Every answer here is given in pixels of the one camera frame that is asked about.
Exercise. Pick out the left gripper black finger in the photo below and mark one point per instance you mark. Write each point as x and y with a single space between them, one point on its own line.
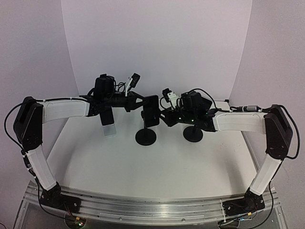
133 105
134 96

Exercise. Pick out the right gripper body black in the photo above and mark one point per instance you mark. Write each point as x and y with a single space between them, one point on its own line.
188 117

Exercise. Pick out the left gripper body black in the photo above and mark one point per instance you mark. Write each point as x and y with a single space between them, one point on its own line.
109 98

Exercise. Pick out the black phone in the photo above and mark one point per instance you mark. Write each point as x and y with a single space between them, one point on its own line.
106 117
205 104
151 111

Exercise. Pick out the black phone stand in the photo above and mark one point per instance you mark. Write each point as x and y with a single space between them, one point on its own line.
193 134
145 136

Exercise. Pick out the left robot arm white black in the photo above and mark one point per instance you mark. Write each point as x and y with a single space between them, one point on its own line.
34 113

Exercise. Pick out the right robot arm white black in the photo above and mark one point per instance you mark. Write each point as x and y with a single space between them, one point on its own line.
274 122

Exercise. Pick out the clear acrylic phone stand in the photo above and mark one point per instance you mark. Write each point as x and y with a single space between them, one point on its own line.
109 130

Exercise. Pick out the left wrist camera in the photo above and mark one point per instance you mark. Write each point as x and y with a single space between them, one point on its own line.
132 82

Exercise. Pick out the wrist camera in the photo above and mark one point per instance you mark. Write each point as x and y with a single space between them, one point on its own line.
170 96
132 82

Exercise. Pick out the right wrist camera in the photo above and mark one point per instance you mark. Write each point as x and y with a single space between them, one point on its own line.
170 96

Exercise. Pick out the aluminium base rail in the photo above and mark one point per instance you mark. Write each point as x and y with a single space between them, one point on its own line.
88 210

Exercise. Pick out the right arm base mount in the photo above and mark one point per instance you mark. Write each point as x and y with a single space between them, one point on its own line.
250 203

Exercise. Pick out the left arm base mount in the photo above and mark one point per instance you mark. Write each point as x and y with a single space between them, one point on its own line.
53 198

